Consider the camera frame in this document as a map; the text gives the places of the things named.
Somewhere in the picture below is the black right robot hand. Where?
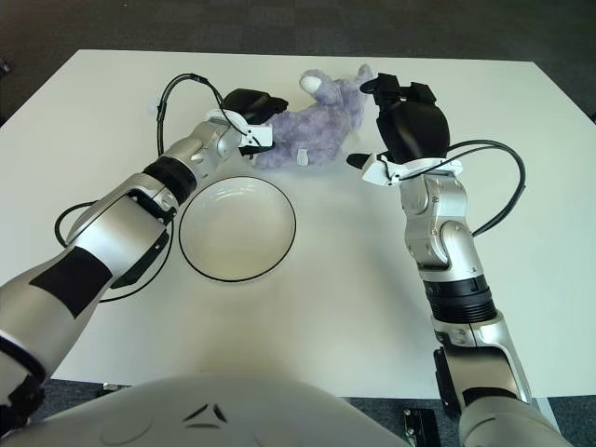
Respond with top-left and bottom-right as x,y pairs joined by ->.
346,73 -> 452,171

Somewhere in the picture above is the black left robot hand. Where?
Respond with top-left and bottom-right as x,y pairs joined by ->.
222,88 -> 290,157

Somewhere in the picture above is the purple plush doll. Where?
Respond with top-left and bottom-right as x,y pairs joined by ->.
249,62 -> 376,169

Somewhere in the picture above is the white plate with black rim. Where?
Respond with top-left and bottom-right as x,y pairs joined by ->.
178,176 -> 297,282

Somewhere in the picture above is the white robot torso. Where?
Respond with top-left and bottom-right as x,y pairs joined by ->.
13,372 -> 415,447

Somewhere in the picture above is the white table leg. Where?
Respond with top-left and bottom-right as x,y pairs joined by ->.
530,398 -> 567,441

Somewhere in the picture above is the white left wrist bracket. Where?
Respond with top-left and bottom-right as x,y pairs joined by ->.
204,107 -> 274,149

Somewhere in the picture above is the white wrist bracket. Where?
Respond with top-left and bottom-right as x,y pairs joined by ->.
204,107 -> 274,149
360,152 -> 465,186

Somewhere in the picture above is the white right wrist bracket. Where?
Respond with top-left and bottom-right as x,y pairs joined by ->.
360,152 -> 465,186

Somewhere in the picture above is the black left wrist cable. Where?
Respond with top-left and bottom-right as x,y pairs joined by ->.
156,73 -> 234,157

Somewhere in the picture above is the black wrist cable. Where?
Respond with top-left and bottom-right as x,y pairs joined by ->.
449,139 -> 527,237
156,73 -> 234,157

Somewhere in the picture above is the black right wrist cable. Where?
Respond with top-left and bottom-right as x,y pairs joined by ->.
449,139 -> 527,237

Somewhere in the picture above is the black left elbow cable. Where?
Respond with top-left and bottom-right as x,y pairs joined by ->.
54,199 -> 178,304

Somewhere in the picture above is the black table bracket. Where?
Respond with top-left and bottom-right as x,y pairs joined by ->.
403,407 -> 439,447

